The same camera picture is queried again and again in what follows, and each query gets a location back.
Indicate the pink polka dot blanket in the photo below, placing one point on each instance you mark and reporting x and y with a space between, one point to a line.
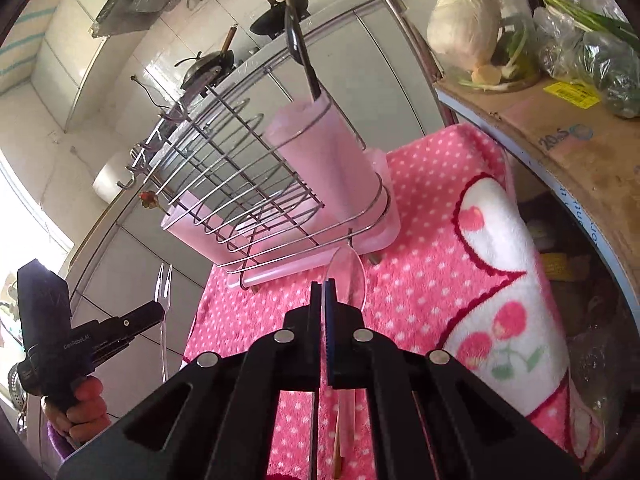
440 260

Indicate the pink plastic utensil cup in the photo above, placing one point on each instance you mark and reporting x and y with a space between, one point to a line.
200 234
325 160

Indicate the plastic bag of greens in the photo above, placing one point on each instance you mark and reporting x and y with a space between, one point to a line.
605 70

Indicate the cardboard box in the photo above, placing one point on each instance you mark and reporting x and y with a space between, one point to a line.
575 160

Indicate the clear plastic spoon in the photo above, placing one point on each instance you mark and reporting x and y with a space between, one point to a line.
350 275

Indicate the white rice cooker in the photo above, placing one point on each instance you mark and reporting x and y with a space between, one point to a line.
112 175

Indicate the pink plastic drip tray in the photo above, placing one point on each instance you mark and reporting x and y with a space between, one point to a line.
382 200

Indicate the napa cabbage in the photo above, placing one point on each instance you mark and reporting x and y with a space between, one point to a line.
465 20

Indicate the metal shelf unit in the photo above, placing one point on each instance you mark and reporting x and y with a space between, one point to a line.
415 35

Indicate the black frying pan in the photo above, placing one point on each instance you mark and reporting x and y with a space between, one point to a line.
277 19

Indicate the clear plastic container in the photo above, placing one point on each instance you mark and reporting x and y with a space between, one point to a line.
520 45

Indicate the person's left hand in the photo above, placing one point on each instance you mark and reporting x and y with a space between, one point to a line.
87 405

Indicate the black spoon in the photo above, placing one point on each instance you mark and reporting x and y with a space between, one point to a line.
296 45

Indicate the green onions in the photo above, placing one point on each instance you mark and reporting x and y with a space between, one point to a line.
575 10

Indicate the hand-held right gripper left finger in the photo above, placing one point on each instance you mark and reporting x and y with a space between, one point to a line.
316 320

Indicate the pale vegetable piece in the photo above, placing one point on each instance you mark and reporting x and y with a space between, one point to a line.
486 75

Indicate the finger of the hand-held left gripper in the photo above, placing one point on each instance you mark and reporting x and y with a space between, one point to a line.
122 345
142 316

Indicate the gold flower spoon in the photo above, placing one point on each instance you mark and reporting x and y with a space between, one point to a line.
147 201

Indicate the black wok with lid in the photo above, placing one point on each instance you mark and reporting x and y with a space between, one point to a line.
207 66

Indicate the clear plastic fork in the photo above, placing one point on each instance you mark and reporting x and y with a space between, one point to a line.
163 310

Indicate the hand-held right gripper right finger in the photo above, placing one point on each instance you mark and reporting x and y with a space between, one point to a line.
331 330

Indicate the window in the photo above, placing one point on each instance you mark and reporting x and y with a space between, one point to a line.
30 240

